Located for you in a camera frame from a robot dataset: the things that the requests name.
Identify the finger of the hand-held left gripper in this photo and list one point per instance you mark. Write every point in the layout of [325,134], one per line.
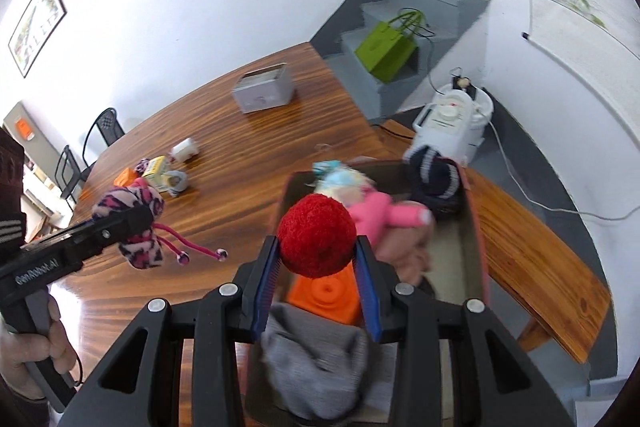
[115,227]

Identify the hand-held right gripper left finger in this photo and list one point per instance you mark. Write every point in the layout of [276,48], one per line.
[265,287]

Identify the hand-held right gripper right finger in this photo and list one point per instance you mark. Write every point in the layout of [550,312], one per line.
[370,292]

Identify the orange toy cube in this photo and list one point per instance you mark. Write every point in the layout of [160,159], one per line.
[325,297]

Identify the red pompom ball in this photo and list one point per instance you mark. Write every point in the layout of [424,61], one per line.
[315,234]

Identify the grey sock with black toe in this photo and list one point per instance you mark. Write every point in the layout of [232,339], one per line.
[315,362]

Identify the white gauze roll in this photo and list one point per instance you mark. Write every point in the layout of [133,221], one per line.
[184,150]

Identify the pastel sock ball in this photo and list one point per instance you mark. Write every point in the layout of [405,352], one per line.
[345,184]

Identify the person's left forearm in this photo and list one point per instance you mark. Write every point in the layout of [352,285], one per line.
[20,407]

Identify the person's left hand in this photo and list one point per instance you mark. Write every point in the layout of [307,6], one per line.
[25,357]

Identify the small orange block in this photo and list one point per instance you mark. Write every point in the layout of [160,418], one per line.
[125,179]

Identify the white shelf unit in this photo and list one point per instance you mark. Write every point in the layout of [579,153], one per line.
[45,207]

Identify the small yellow box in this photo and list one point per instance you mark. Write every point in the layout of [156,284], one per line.
[156,174]

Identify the grey sock ball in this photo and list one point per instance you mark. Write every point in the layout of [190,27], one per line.
[176,183]

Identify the black mesh back chair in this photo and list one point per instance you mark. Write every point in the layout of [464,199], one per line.
[107,127]

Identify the grey cabinet with orange label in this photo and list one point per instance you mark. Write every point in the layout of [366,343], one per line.
[40,157]

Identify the dark knit sock ball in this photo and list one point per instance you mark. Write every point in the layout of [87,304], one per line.
[435,187]

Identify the wooden bench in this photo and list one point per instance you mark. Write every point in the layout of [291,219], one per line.
[525,257]

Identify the white appliance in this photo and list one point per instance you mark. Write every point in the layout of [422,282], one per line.
[450,127]

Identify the grey metal tin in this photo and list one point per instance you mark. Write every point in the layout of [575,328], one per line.
[262,99]

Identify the grey stairs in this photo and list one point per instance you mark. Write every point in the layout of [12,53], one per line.
[380,102]

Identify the green paper bag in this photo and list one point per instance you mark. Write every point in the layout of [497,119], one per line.
[385,49]

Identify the black frame chair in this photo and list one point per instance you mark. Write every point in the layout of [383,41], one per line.
[75,179]

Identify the framed wall picture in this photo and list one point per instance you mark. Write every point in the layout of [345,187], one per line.
[37,24]

